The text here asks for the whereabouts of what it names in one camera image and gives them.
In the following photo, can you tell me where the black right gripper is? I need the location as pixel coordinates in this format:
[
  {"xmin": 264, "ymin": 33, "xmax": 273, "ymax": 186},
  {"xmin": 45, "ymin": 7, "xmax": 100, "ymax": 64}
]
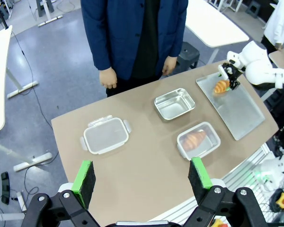
[{"xmin": 218, "ymin": 60, "xmax": 243, "ymax": 92}]

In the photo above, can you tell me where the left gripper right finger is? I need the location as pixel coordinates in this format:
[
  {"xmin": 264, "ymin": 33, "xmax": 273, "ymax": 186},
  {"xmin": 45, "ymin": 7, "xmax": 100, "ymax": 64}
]
[{"xmin": 183, "ymin": 156, "xmax": 268, "ymax": 227}]

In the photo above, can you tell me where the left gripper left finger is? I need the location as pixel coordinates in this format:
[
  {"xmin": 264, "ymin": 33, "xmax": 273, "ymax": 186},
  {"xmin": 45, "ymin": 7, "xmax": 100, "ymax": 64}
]
[{"xmin": 20, "ymin": 160, "xmax": 103, "ymax": 227}]

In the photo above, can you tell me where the golden brown croissant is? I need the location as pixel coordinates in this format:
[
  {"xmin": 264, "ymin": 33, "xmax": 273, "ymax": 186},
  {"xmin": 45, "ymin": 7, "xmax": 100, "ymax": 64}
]
[
  {"xmin": 181, "ymin": 130, "xmax": 207, "ymax": 151},
  {"xmin": 213, "ymin": 79, "xmax": 231, "ymax": 94}
]

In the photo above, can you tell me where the clear plastic lid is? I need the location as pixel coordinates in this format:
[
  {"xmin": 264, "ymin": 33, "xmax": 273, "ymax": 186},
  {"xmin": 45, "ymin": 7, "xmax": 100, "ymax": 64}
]
[
  {"xmin": 177, "ymin": 121, "xmax": 222, "ymax": 162},
  {"xmin": 79, "ymin": 114, "xmax": 133, "ymax": 155}
]

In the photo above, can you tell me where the person's right forearm navy sleeve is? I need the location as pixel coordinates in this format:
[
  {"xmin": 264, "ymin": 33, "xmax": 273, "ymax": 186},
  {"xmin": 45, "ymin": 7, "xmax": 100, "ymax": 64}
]
[{"xmin": 91, "ymin": 40, "xmax": 115, "ymax": 71}]

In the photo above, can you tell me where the person's left forearm navy sleeve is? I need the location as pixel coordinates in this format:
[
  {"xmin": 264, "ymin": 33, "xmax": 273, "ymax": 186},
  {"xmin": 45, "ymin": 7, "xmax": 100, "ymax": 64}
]
[{"xmin": 166, "ymin": 28, "xmax": 188, "ymax": 59}]

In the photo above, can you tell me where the steel rectangular container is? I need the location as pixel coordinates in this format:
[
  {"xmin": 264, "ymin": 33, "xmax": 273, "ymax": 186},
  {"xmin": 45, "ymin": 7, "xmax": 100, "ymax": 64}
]
[
  {"xmin": 177, "ymin": 121, "xmax": 222, "ymax": 162},
  {"xmin": 154, "ymin": 87, "xmax": 196, "ymax": 122}
]

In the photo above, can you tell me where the person's left hand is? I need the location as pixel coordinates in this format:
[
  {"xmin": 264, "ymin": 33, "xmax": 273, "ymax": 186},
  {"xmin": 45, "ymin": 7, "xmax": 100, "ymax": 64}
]
[{"xmin": 161, "ymin": 56, "xmax": 178, "ymax": 77}]

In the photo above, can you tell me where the person's right hand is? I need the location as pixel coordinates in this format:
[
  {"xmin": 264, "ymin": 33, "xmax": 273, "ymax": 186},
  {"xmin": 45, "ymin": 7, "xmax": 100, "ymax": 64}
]
[{"xmin": 98, "ymin": 66, "xmax": 118, "ymax": 90}]

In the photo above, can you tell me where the perforated metal tray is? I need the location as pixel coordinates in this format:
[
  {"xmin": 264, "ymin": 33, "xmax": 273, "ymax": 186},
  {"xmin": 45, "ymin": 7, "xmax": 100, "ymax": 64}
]
[{"xmin": 195, "ymin": 71, "xmax": 266, "ymax": 141}]

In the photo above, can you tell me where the yellow emergency stop button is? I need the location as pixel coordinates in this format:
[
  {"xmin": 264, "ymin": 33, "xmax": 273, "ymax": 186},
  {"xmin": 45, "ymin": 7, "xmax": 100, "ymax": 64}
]
[
  {"xmin": 212, "ymin": 218, "xmax": 228, "ymax": 227},
  {"xmin": 275, "ymin": 192, "xmax": 284, "ymax": 209}
]

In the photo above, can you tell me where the black plastic stool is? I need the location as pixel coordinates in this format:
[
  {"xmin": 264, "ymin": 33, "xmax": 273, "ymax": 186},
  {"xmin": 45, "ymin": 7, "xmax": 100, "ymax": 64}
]
[{"xmin": 177, "ymin": 42, "xmax": 201, "ymax": 70}]

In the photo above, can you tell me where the brown side table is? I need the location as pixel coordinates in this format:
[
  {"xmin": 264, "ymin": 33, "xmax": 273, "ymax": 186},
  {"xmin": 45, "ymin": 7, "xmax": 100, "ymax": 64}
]
[{"xmin": 268, "ymin": 46, "xmax": 284, "ymax": 70}]

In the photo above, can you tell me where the white floor power strip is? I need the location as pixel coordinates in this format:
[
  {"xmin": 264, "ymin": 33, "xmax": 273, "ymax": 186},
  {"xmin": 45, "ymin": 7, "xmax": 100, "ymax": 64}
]
[{"xmin": 16, "ymin": 191, "xmax": 28, "ymax": 212}]

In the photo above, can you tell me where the person in white coat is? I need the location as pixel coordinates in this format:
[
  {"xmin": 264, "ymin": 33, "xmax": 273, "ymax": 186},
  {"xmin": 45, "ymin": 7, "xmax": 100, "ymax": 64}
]
[{"xmin": 261, "ymin": 0, "xmax": 284, "ymax": 57}]

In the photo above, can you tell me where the black floor power strip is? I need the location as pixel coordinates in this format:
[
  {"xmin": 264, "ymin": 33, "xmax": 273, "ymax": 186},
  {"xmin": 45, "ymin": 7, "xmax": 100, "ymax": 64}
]
[{"xmin": 0, "ymin": 171, "xmax": 11, "ymax": 205}]

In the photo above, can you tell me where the person torso navy jacket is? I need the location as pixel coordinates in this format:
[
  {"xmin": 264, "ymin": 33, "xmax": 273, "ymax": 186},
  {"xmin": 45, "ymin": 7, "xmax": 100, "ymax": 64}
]
[{"xmin": 80, "ymin": 0, "xmax": 189, "ymax": 98}]

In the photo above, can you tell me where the black tripod stand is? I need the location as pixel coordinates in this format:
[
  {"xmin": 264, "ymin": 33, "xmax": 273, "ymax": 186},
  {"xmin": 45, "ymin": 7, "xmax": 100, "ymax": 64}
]
[{"xmin": 0, "ymin": 0, "xmax": 9, "ymax": 30}]

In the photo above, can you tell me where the aluminium frame rail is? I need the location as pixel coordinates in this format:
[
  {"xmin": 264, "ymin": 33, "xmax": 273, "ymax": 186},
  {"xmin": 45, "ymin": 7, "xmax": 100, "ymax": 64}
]
[{"xmin": 153, "ymin": 142, "xmax": 275, "ymax": 227}]

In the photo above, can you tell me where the white table leg frame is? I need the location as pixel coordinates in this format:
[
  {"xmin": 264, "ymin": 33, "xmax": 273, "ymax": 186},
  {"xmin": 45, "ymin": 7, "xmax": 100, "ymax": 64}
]
[{"xmin": 36, "ymin": 0, "xmax": 63, "ymax": 27}]

